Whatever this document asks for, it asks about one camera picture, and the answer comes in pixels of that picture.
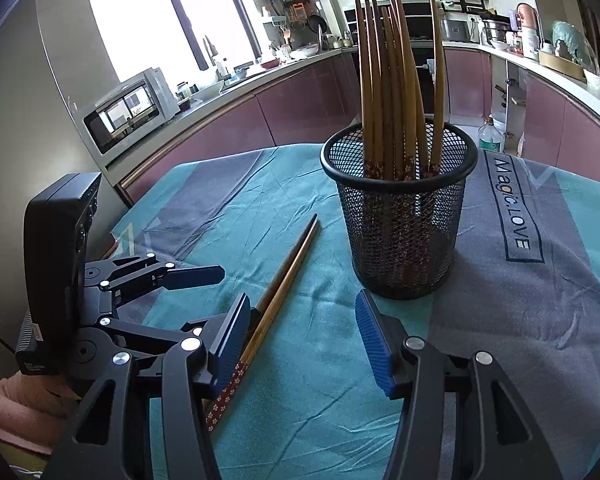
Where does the tan wooden chopstick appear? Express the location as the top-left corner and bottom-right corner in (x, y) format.
(365, 0), (384, 179)

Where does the silver refrigerator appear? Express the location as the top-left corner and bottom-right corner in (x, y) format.
(0, 0), (97, 377)

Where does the short-looking wooden chopstick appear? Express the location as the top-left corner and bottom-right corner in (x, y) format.
(393, 0), (428, 180)

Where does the teal grey tablecloth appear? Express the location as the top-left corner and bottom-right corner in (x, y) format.
(112, 144), (600, 479)

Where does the black mesh utensil cup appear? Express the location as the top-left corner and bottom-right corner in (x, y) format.
(320, 124), (478, 300)

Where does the black camera box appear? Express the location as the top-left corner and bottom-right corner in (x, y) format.
(16, 172), (102, 375)

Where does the oil bottle on floor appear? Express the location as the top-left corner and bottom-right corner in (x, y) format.
(478, 116), (505, 153)

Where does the white microwave oven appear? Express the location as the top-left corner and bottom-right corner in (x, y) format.
(82, 68), (180, 155)

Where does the dark brown wooden chopstick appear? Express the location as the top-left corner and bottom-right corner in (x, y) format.
(354, 0), (375, 179)

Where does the black built-in oven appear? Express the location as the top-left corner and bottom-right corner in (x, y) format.
(412, 40), (434, 115)

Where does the person's left hand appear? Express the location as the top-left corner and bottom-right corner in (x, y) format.
(6, 372), (82, 418)

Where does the light wooden chopstick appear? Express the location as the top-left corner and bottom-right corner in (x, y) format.
(372, 0), (393, 181)

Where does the teal covered appliance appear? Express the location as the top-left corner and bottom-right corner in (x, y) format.
(552, 21), (600, 73)

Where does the pink sleeved forearm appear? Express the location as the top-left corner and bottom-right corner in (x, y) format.
(0, 373), (71, 448)

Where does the round wooden steamer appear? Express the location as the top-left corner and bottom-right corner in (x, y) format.
(539, 51), (586, 82)

